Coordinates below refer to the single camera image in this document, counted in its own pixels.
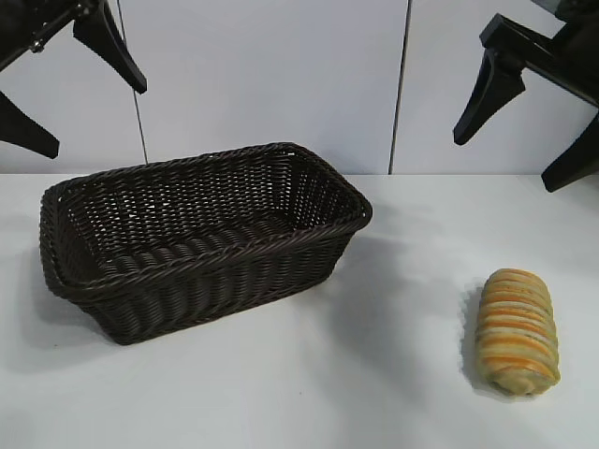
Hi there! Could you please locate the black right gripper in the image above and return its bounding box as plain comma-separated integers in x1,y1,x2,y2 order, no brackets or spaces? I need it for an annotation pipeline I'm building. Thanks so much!
452,12,599,194

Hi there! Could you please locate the dark brown wicker basket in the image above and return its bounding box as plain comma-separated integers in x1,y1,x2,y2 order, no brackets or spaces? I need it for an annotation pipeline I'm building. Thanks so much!
39,142,374,348

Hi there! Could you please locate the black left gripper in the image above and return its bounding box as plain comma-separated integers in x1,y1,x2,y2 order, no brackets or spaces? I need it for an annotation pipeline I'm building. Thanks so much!
0,0,149,160

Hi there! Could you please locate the long ridged golden bread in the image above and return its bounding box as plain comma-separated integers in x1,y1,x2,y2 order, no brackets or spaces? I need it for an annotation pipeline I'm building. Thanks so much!
472,268,562,384

